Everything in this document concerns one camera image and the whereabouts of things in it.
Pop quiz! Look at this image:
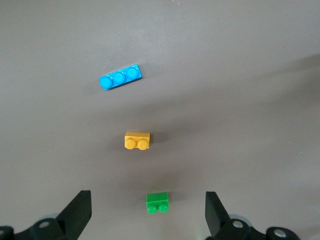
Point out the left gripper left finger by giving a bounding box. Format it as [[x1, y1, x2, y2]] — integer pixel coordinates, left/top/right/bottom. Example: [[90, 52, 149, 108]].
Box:
[[0, 190, 92, 240]]

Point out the blue three-stud block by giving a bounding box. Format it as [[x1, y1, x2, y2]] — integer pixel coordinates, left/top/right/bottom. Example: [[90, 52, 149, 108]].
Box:
[[98, 63, 144, 92]]

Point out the green two-stud block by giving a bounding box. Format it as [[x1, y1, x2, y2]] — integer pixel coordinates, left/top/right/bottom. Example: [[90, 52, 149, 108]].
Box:
[[145, 191, 170, 215]]

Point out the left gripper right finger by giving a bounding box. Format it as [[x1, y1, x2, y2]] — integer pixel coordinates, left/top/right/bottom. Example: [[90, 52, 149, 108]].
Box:
[[205, 191, 298, 240]]

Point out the yellow two-stud block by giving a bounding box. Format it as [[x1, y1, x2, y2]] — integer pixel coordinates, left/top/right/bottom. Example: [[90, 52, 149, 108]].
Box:
[[124, 131, 152, 152]]

